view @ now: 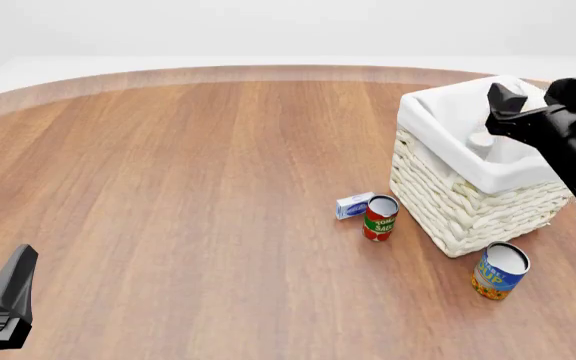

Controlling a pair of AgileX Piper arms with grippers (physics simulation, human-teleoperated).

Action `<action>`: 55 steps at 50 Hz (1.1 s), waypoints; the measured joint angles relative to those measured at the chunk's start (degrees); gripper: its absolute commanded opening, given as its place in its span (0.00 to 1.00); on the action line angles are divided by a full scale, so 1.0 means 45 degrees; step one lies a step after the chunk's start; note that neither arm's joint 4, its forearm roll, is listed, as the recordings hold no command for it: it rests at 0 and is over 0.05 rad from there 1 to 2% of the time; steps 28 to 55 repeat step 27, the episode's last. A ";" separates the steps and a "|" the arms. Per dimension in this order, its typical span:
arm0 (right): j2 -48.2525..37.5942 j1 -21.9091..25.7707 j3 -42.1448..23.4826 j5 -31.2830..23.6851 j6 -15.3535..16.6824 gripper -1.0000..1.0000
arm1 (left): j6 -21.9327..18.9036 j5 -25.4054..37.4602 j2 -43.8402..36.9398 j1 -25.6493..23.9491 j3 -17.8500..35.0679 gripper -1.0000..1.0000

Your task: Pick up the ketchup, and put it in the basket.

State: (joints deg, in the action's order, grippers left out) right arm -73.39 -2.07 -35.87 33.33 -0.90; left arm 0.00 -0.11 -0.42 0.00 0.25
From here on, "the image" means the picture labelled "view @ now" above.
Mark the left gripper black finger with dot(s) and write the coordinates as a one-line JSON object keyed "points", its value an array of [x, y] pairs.
{"points": [[14, 285]]}

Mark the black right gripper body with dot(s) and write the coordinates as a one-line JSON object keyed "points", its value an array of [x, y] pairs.
{"points": [[528, 125]]}

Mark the small blue and white box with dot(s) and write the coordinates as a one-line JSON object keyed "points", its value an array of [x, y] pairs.
{"points": [[353, 207]]}

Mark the white woven basket, cloth liner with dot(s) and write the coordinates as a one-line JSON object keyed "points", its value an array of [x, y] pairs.
{"points": [[468, 213]]}

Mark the blue and yellow soup can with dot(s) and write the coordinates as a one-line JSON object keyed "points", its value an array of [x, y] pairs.
{"points": [[498, 275]]}

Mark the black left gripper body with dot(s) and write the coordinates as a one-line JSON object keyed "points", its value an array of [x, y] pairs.
{"points": [[3, 337]]}

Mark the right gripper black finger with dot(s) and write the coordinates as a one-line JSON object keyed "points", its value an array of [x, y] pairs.
{"points": [[505, 99]]}

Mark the white-capped bottle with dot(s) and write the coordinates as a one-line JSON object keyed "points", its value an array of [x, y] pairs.
{"points": [[480, 141]]}

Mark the red tomato sauce can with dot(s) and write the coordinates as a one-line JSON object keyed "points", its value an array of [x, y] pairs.
{"points": [[380, 223]]}

